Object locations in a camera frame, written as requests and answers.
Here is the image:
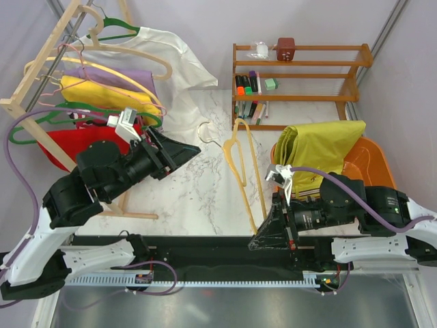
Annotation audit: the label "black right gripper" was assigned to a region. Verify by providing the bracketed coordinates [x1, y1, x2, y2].
[249, 189, 354, 249]

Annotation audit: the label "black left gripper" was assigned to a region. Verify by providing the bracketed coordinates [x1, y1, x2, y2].
[103, 125, 201, 202]

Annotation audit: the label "yellow velvet hanger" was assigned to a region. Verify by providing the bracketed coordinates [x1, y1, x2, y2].
[197, 118, 268, 235]

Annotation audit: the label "yellow-green trousers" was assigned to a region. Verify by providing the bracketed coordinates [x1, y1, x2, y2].
[272, 120, 367, 201]

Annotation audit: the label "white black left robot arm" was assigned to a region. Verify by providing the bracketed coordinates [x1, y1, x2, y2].
[1, 128, 201, 301]

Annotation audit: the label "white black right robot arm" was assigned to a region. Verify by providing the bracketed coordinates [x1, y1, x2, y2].
[249, 165, 436, 272]

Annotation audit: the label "green velvet hanger lower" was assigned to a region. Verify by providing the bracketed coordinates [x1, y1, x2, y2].
[8, 100, 163, 145]

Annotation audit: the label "green velvet hanger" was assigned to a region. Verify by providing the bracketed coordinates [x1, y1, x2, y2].
[8, 100, 163, 145]
[98, 16, 141, 41]

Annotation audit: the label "beige wooden hanger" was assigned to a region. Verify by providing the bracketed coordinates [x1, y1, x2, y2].
[59, 4, 173, 80]

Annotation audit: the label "green velvet hanger top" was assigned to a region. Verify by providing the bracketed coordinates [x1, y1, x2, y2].
[98, 16, 141, 41]

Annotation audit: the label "cream plastic hanger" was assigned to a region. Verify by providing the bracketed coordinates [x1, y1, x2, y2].
[23, 56, 162, 107]

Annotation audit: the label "purple garment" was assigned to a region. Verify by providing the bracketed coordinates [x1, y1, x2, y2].
[64, 67, 158, 100]

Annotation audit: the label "white t-shirt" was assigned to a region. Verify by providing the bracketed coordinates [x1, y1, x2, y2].
[72, 27, 218, 132]

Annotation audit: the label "markers on lower shelf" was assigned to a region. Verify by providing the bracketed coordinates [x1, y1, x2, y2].
[234, 100, 270, 125]

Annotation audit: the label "orange highlighter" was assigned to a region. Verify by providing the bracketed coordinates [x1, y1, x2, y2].
[235, 74, 245, 96]

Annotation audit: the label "green highlighter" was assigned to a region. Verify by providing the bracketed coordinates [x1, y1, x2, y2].
[241, 75, 253, 95]

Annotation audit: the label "pink patterned garment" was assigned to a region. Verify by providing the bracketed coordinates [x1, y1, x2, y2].
[67, 110, 107, 129]

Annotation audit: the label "pink white pen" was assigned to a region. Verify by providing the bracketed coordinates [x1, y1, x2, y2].
[255, 71, 262, 95]

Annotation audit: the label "red garment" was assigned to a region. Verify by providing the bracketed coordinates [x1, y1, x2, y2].
[48, 126, 129, 161]

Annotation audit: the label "wooden desk shelf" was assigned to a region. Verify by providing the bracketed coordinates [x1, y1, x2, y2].
[231, 44, 373, 120]

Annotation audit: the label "purple cap marker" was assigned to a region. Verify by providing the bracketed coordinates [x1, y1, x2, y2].
[249, 70, 258, 94]

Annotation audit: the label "green eraser block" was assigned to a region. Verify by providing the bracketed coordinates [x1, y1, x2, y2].
[264, 78, 279, 91]

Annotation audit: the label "orange plastic basket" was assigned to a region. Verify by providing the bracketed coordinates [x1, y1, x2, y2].
[270, 137, 397, 189]

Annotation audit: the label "yellow garment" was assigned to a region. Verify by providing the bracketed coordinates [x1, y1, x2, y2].
[61, 75, 161, 117]

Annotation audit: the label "small white plastic item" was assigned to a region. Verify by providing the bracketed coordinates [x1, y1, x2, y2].
[248, 42, 269, 60]

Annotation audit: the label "brown cube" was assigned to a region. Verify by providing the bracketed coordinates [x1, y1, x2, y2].
[276, 37, 296, 62]

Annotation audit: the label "wooden clothes rack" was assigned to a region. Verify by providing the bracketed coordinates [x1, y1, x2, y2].
[0, 0, 160, 219]

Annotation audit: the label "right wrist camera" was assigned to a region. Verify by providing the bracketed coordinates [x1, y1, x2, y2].
[265, 164, 294, 206]

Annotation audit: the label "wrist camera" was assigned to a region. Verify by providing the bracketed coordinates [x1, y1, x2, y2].
[107, 107, 141, 144]
[265, 164, 294, 206]

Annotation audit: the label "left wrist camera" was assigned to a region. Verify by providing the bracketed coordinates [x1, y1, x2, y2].
[107, 107, 141, 144]

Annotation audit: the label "cable tray rail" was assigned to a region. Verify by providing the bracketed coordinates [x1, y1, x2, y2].
[65, 272, 332, 288]

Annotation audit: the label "pink wire hanger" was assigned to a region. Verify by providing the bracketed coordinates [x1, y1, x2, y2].
[41, 43, 167, 120]

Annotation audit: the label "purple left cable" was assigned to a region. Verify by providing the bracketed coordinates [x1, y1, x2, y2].
[0, 107, 113, 308]

